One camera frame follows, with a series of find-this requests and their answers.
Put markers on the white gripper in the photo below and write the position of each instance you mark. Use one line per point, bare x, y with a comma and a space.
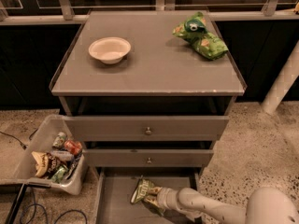
165, 199

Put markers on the green jalapeno chip bag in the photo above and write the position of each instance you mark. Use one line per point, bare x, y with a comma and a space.
141, 192

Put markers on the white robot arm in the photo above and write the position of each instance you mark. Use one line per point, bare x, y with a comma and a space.
253, 176

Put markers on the bottom open grey drawer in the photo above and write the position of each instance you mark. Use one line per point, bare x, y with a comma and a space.
117, 185

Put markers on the middle grey drawer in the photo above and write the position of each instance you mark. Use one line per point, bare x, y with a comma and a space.
148, 157

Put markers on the grey drawer cabinet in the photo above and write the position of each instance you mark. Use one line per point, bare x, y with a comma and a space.
160, 76

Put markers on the top grey drawer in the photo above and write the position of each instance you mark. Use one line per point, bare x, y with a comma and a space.
147, 128

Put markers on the brown snack bag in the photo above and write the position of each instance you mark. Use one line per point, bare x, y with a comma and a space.
46, 164

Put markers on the green chip bag on counter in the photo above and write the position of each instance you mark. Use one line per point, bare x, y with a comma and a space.
194, 31

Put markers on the orange soda can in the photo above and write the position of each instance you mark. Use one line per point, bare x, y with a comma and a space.
74, 147

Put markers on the green snack packet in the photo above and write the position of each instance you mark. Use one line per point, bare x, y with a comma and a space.
59, 175

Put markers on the silver can lying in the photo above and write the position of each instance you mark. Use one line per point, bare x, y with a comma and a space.
62, 155

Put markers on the clear plastic bin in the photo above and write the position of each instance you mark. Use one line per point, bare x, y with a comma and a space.
41, 145

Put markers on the green soda can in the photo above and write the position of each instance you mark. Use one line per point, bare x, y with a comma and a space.
59, 140

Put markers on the metal window railing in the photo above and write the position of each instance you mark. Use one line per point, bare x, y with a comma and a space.
77, 11

